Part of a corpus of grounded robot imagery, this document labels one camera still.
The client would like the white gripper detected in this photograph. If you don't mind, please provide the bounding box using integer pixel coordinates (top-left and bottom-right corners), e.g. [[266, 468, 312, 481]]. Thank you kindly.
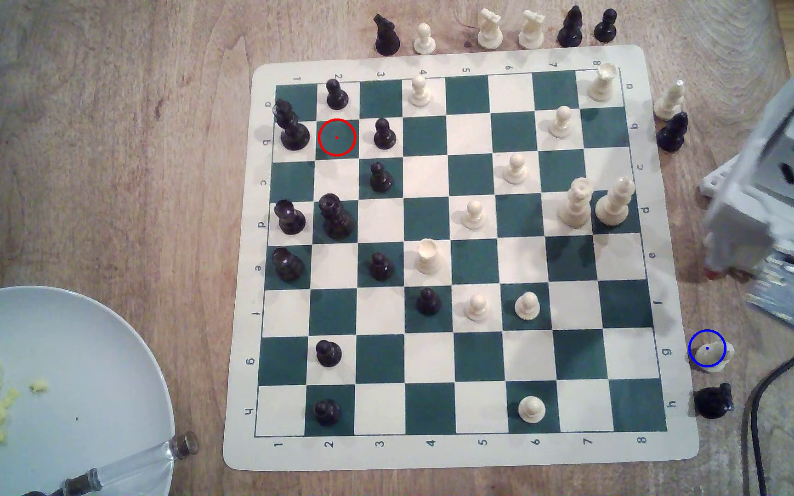
[[700, 155, 784, 281]]

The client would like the white chess bishop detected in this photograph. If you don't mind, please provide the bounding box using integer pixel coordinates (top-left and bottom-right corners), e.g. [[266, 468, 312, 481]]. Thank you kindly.
[[691, 336, 736, 374], [653, 79, 687, 122]]

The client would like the white chess king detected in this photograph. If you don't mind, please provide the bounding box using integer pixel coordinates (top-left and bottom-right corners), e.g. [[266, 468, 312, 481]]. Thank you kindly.
[[595, 175, 636, 227]]

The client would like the black chess bishop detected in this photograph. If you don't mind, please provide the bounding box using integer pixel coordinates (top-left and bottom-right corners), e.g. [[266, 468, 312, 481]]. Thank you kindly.
[[656, 112, 690, 154], [557, 6, 584, 49]]

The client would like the black chess knight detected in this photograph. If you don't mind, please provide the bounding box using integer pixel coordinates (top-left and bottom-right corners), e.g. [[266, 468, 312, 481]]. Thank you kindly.
[[693, 383, 736, 420], [374, 14, 402, 57]]

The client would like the white chess queen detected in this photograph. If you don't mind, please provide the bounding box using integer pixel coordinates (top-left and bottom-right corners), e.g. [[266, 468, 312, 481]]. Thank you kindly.
[[557, 177, 594, 230]]

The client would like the white chess rook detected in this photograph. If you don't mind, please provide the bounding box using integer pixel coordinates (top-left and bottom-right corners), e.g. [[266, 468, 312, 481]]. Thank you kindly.
[[415, 238, 441, 276], [587, 63, 619, 103]]

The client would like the green and white chess mat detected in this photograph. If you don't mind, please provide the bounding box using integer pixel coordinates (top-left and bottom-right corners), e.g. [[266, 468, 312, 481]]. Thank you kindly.
[[223, 45, 701, 473]]

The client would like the white chess knight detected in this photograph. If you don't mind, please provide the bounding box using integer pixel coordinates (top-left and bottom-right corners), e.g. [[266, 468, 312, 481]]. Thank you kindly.
[[517, 10, 547, 51], [476, 8, 505, 51]]

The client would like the pale blue plate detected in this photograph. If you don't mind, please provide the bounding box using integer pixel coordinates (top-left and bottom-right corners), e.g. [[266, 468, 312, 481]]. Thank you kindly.
[[0, 286, 176, 496]]

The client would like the grey camera module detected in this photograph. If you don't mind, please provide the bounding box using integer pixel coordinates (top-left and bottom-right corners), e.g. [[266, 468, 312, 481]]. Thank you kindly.
[[745, 251, 794, 338]]

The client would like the thick black cable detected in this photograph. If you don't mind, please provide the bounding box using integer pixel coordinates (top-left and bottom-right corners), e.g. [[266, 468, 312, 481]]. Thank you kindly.
[[749, 338, 794, 496]]

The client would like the utensil with clear handle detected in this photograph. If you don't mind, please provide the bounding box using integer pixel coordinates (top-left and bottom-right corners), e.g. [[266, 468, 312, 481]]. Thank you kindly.
[[21, 432, 200, 496]]

